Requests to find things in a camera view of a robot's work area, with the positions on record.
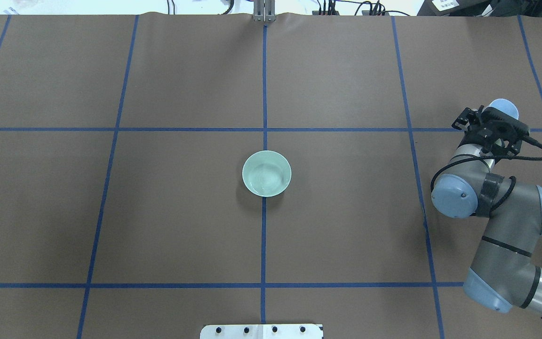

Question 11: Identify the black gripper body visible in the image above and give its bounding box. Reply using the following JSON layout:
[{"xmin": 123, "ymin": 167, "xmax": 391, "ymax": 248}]
[{"xmin": 452, "ymin": 107, "xmax": 530, "ymax": 157}]

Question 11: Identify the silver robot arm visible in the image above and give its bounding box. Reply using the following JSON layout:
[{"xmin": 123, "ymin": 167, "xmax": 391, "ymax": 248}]
[{"xmin": 430, "ymin": 106, "xmax": 542, "ymax": 318}]

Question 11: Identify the light green bowl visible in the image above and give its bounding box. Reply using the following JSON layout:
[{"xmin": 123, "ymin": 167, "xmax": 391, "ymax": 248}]
[{"xmin": 241, "ymin": 150, "xmax": 292, "ymax": 197}]

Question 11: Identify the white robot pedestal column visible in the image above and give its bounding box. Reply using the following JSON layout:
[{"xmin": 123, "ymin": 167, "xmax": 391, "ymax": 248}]
[{"xmin": 199, "ymin": 323, "xmax": 324, "ymax": 339}]

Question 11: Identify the aluminium frame post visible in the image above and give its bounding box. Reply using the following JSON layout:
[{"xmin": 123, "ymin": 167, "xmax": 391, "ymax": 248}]
[{"xmin": 252, "ymin": 0, "xmax": 277, "ymax": 24}]

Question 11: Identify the light blue cup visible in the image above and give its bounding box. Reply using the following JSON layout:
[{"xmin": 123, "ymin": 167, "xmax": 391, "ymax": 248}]
[{"xmin": 488, "ymin": 98, "xmax": 520, "ymax": 120}]

